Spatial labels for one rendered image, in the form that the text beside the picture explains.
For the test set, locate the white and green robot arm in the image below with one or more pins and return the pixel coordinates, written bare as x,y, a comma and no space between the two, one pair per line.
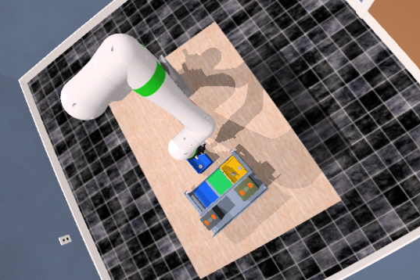
122,64

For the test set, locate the blue bin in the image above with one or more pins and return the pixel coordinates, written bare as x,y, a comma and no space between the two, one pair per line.
204,160

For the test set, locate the yellow bin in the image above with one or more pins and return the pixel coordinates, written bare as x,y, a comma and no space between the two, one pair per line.
232,166

